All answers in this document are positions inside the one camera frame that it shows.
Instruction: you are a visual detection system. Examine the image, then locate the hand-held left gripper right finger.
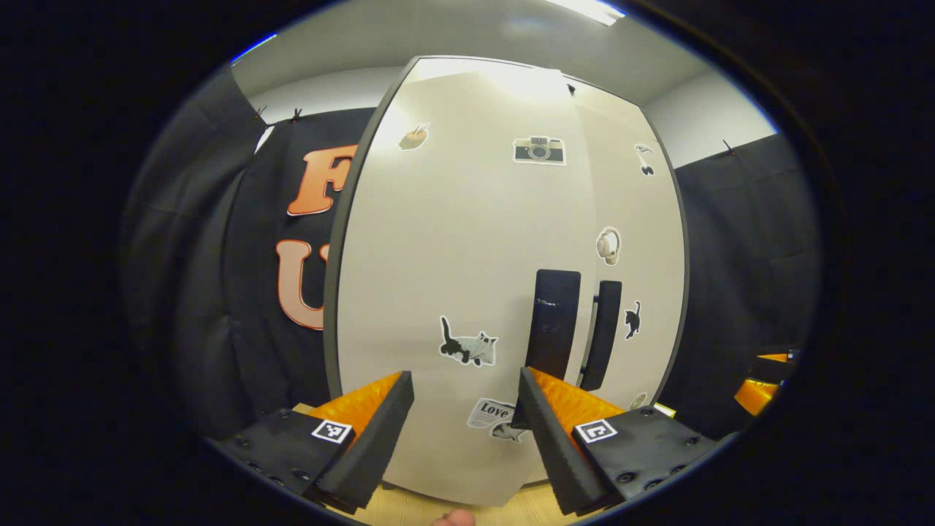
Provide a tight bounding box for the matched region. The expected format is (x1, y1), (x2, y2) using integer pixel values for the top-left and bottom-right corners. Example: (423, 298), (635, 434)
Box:
(517, 366), (724, 517)

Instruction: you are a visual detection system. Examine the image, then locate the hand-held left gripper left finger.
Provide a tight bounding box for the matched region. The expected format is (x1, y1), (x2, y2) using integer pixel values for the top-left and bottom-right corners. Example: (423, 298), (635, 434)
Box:
(207, 370), (415, 515)

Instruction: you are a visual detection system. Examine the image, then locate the white shoe cabinet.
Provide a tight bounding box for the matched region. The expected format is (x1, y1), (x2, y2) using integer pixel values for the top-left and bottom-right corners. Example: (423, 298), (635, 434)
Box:
(323, 55), (691, 508)

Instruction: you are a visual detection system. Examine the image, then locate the white cabinet door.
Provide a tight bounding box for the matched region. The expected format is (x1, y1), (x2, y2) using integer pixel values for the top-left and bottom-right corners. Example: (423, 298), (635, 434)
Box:
(337, 58), (600, 507)
(562, 73), (687, 410)

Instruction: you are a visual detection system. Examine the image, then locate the black backdrop cloth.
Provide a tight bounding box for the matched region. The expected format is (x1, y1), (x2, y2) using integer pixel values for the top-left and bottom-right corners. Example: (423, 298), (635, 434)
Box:
(121, 66), (377, 439)
(657, 134), (826, 439)

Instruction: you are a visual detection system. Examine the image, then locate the ceiling light panel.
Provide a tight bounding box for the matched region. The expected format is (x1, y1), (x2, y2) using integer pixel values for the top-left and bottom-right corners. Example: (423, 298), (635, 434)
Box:
(544, 0), (627, 27)

